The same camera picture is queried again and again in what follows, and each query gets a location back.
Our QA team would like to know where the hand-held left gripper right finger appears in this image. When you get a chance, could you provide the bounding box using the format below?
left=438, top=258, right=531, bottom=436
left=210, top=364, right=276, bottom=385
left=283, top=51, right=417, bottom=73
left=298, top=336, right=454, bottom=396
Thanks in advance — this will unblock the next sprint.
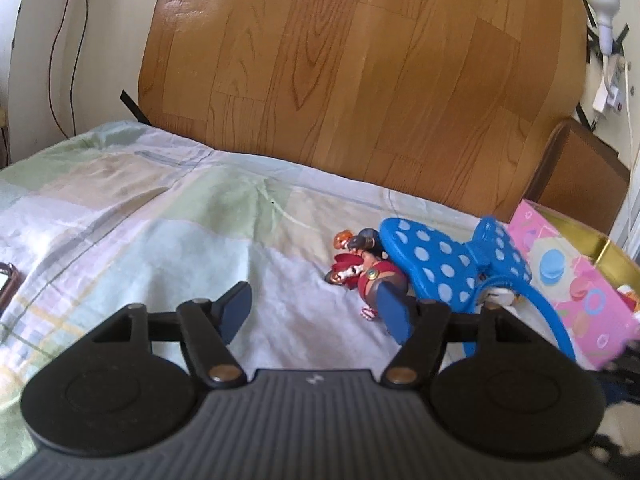
left=374, top=282, right=538, bottom=391

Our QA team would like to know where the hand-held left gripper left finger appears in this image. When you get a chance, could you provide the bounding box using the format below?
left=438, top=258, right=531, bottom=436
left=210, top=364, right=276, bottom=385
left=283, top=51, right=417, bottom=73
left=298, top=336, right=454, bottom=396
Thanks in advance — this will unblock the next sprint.
left=90, top=281, right=252, bottom=389

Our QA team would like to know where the red coat toy figurine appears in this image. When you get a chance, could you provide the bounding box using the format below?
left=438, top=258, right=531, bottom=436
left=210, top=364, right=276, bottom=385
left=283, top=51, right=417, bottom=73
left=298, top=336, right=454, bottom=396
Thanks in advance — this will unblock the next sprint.
left=352, top=228, right=420, bottom=336

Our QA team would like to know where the blue polka dot headband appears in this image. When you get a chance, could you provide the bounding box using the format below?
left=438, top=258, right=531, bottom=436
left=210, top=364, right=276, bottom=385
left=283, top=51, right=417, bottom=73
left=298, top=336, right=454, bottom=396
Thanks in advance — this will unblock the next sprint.
left=379, top=216, right=578, bottom=363

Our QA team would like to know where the orange hair toy figurine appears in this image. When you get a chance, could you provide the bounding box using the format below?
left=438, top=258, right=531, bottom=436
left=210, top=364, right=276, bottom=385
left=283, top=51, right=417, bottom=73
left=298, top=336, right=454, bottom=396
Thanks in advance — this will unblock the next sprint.
left=324, top=230, right=363, bottom=288

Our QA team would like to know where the pink macaron print tin box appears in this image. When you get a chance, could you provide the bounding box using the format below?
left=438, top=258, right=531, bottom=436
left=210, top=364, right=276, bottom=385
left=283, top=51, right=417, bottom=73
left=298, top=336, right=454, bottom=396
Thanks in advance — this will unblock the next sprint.
left=507, top=199, right=640, bottom=373

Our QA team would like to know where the pastel checked bedsheet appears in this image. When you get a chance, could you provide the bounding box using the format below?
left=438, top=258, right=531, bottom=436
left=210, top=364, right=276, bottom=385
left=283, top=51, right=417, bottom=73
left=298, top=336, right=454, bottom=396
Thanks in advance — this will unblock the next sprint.
left=0, top=120, right=516, bottom=443

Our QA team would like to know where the dark brown flat object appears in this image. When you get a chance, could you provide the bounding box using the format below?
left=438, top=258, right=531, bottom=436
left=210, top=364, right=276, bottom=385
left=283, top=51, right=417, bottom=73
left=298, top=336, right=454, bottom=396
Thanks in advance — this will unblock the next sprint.
left=0, top=262, right=22, bottom=322

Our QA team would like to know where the small orange white toy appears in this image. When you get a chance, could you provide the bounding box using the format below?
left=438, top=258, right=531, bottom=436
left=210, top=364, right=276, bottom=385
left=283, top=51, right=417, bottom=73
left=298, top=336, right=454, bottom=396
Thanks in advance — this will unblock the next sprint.
left=616, top=284, right=640, bottom=317

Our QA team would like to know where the dark blue cloth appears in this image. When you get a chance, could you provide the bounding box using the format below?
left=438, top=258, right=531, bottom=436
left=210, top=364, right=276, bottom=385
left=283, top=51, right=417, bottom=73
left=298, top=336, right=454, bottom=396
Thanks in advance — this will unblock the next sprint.
left=595, top=340, right=640, bottom=461

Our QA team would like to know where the wooden grain headboard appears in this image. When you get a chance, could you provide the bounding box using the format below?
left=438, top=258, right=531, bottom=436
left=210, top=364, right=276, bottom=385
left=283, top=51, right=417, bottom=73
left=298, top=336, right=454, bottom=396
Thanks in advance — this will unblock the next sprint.
left=137, top=0, right=590, bottom=223

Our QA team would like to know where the white plug adapter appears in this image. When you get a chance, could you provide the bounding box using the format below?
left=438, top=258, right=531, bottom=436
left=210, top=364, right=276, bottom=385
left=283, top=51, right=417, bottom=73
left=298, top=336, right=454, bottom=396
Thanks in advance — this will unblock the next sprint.
left=592, top=85, right=623, bottom=117

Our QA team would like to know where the white power strip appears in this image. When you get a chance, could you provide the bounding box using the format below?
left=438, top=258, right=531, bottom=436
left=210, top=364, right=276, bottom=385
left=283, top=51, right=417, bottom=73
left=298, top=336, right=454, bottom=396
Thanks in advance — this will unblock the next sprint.
left=604, top=52, right=635, bottom=92

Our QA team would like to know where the white cable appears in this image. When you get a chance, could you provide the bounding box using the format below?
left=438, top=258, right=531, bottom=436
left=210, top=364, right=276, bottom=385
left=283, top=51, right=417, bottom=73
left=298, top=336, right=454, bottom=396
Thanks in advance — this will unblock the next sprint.
left=619, top=60, right=640, bottom=258

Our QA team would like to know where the black wall cable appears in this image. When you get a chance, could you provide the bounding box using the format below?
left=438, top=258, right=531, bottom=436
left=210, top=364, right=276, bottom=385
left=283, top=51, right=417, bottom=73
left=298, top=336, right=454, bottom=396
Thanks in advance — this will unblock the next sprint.
left=47, top=0, right=90, bottom=140

